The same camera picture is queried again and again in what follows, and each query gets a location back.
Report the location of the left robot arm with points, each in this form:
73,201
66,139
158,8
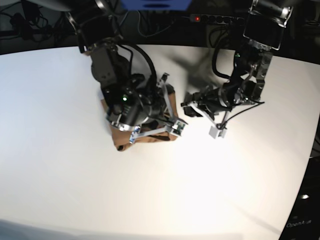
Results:
263,32

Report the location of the blue plastic object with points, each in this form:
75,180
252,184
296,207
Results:
150,5

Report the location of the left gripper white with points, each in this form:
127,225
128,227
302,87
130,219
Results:
208,103

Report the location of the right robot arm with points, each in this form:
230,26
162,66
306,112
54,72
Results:
139,105

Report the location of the black OpenArm box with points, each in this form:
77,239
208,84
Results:
304,220

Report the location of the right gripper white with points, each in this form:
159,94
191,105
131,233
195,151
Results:
169,122

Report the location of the power strip with red light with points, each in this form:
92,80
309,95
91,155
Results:
217,19

